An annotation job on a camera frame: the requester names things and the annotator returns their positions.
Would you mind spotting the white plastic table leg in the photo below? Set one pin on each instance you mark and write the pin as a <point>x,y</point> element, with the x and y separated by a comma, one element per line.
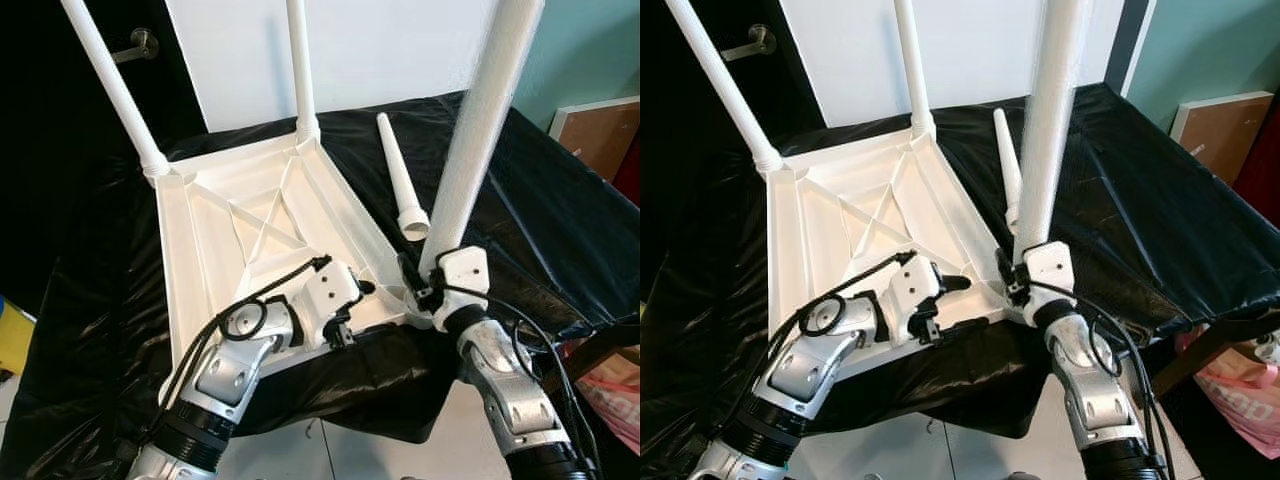
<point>1008,165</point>
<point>1050,120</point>
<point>110,85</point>
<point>300,70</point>
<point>720,80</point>
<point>400,180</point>
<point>912,70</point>
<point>480,120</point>

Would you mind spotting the white plastic table top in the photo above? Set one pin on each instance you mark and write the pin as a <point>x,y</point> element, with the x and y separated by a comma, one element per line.
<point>870,210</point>
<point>260,210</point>

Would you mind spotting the black plastic table cover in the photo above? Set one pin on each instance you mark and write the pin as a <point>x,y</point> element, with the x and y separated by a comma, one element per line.
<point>540,240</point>
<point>1160,230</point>

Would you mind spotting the pink plastic bag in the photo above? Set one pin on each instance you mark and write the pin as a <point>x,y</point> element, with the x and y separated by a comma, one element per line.
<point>1240,400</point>
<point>615,400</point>

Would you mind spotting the brown wooden board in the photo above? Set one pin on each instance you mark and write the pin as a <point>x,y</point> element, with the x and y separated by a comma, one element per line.
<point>1220,135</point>
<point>600,135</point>

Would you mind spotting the dark red fabric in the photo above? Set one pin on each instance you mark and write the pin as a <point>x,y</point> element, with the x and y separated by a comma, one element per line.
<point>630,180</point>
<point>1262,170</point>

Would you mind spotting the yellow plastic item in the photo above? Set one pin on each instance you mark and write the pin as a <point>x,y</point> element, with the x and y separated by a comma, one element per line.
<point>12,335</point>

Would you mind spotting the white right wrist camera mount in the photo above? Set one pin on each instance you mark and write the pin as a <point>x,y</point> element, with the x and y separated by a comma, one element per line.
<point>1048,275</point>
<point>462,280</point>

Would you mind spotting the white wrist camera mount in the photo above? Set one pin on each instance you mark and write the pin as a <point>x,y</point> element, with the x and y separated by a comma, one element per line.
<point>910,290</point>
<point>328,295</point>
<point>1048,275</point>
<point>462,280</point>

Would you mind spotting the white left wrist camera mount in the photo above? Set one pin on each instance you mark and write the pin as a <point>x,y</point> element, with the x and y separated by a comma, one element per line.
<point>910,290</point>
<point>328,295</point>

